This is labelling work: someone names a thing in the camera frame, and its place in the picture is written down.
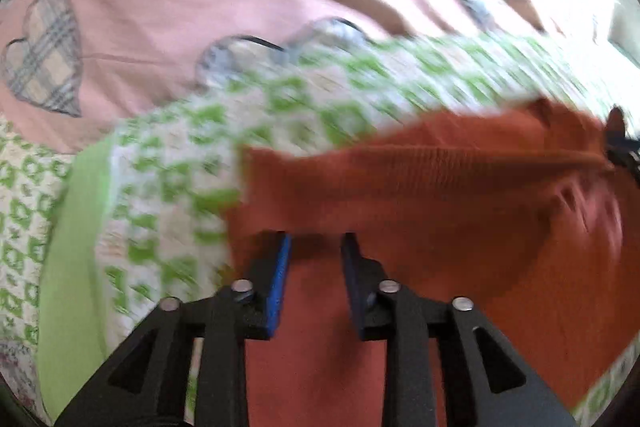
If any orange knit patterned sweater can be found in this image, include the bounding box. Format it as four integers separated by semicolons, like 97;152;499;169
226;100;639;426

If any green white checkered quilt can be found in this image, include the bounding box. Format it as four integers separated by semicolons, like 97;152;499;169
1;29;639;423

